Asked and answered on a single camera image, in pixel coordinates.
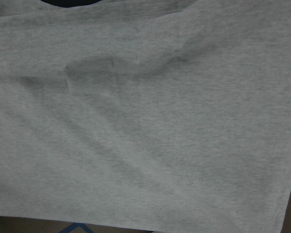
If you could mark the grey cartoon print t-shirt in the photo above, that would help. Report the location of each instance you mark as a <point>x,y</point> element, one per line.
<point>164,115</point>

